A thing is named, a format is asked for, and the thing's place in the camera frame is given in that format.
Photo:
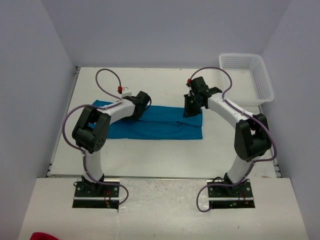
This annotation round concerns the red cloth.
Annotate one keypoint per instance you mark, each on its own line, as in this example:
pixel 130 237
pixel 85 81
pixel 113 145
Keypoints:
pixel 42 236

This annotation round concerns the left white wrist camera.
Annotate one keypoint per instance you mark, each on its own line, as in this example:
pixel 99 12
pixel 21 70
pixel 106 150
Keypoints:
pixel 124 91

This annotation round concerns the white plastic basket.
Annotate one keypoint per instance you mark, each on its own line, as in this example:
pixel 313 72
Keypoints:
pixel 247 78

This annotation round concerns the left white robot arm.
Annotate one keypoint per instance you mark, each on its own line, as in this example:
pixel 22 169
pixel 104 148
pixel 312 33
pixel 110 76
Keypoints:
pixel 91 130

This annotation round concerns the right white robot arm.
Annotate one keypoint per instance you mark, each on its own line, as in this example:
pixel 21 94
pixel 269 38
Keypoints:
pixel 251 140

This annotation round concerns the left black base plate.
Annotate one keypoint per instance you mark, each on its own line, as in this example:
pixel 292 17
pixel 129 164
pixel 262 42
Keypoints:
pixel 96 196

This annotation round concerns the blue t shirt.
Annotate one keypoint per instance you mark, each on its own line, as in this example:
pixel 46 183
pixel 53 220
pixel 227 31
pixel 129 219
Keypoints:
pixel 158 123

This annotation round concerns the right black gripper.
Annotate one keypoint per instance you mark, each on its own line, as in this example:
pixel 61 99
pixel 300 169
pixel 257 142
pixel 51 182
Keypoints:
pixel 188 112

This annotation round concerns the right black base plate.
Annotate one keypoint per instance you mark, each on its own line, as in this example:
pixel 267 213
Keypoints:
pixel 239 197

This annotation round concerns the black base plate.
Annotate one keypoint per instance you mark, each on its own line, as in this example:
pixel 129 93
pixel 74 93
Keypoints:
pixel 96 196
pixel 239 197

